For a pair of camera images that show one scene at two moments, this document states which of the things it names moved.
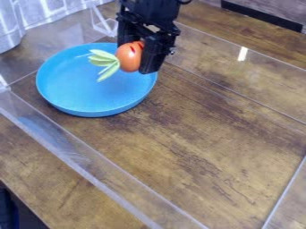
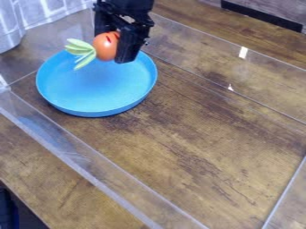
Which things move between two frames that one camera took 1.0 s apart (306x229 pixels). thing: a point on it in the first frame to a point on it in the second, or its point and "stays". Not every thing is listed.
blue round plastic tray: [68, 84] stays
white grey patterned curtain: [22, 15] stays
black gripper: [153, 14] to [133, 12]
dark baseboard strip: [262, 15] stays
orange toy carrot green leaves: [125, 60] to [103, 48]
